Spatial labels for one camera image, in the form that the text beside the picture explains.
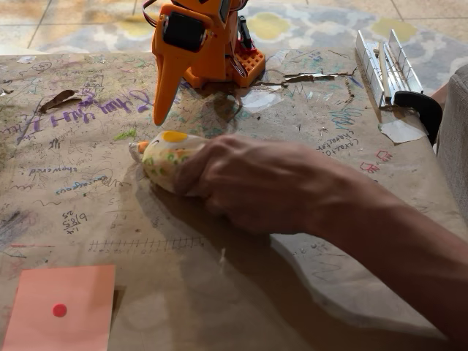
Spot floral ceramic bird figurine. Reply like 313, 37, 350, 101
128, 130, 206, 195

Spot orange grid robot base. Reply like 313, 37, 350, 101
182, 46, 266, 88

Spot person's forearm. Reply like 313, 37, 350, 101
303, 146, 468, 347

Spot person's hand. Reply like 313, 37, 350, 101
173, 132, 332, 235

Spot black red base clamp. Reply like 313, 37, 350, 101
236, 15, 256, 51

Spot clear tape patch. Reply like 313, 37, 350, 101
239, 88, 285, 115

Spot blue yellow patterned rug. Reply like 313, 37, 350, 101
35, 0, 468, 94

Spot scribbled brown paper cover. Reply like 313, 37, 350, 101
0, 46, 468, 351

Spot thin wooden stick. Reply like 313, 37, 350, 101
377, 41, 393, 104

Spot aluminium miter box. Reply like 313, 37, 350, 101
355, 29, 425, 110

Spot pink paper sheet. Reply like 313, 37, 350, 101
1, 264, 116, 351

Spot black table clamp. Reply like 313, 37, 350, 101
393, 90, 444, 148

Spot grey fabric couch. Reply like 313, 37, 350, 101
434, 64, 468, 222

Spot red black gripper wires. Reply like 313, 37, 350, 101
141, 0, 162, 29

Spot base wire bundle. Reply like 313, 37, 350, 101
228, 53, 250, 78

